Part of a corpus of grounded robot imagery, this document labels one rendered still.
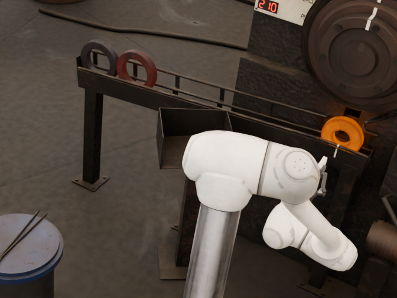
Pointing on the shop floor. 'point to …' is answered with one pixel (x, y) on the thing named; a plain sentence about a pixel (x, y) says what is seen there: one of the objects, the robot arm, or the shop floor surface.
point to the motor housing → (378, 259)
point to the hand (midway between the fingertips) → (321, 165)
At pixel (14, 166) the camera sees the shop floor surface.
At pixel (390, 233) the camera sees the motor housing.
